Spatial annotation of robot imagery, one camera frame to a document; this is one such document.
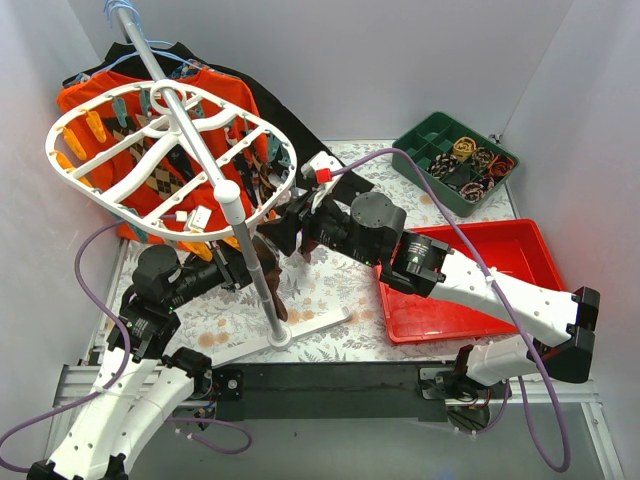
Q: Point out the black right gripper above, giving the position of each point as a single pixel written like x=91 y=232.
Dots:
x=302 y=220

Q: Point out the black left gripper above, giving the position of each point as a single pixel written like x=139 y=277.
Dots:
x=232 y=267

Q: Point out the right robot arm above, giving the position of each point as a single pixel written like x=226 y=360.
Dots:
x=412 y=263

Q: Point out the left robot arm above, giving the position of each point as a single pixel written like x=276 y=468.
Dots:
x=145 y=350

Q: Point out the dark patterned socks on hanger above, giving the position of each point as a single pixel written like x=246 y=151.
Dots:
x=262 y=176

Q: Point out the white oval clip hanger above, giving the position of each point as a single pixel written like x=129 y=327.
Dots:
x=170 y=155

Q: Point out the floral table mat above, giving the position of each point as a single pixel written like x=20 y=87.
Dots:
x=222 y=319

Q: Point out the black garment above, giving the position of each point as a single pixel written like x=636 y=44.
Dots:
x=305 y=143

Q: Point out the silver stand pole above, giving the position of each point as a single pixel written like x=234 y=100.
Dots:
x=226 y=194

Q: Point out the white stand base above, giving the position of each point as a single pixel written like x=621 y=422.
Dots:
x=290 y=335

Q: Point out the brown argyle sock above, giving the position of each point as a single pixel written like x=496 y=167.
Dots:
x=172 y=173

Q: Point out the orange t-shirt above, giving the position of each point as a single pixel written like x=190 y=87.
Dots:
x=150 y=150

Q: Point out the floral rolled sock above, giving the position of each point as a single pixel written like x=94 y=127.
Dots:
x=442 y=166

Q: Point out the green compartment box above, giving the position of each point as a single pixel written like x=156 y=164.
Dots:
x=463 y=167

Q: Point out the yellow rolled sock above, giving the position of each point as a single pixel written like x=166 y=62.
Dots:
x=463 y=148

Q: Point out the orange rolled sock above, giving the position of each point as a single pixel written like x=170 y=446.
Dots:
x=501 y=166

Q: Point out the red plastic tray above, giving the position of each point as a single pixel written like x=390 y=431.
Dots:
x=471 y=304

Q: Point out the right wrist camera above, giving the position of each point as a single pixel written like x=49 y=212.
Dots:
x=322 y=168

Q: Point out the aluminium frame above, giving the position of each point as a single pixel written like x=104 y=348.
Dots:
x=135 y=397

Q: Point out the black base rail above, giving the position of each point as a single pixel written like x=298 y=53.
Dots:
x=324 y=391

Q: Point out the blue wire hanger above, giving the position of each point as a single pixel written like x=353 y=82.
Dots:
x=127 y=16

